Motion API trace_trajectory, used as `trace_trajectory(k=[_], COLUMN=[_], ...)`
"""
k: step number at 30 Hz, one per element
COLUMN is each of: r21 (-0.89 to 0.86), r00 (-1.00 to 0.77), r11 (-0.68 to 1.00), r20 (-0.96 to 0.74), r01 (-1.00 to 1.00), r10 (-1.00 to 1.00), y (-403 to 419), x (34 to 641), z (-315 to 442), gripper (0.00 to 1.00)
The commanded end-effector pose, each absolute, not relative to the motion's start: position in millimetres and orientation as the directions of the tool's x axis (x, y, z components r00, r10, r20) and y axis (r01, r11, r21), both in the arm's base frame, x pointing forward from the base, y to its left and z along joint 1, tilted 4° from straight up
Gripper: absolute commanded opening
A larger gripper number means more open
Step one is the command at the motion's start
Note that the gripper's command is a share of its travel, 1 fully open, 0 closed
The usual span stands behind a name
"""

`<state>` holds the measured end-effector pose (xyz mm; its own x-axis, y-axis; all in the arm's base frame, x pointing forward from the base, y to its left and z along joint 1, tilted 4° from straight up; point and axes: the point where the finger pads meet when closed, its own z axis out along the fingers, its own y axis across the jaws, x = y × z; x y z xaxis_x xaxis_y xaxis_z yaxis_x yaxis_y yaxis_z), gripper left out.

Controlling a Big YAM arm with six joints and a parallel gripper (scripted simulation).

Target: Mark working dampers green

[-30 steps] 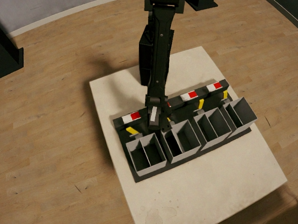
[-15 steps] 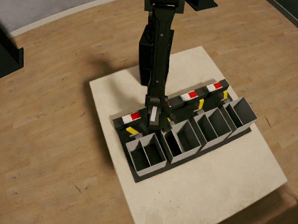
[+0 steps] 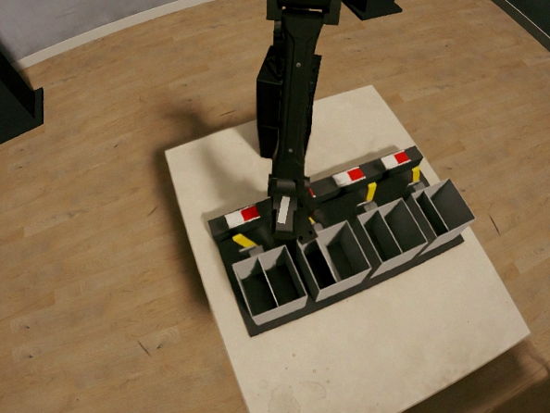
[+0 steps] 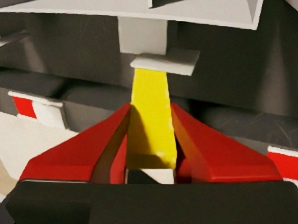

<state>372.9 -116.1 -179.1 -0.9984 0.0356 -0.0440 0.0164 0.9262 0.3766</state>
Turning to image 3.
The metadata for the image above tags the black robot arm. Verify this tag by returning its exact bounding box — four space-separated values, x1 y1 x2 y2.
266 0 342 245

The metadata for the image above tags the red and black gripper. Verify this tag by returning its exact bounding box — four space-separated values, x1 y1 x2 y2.
297 190 319 218

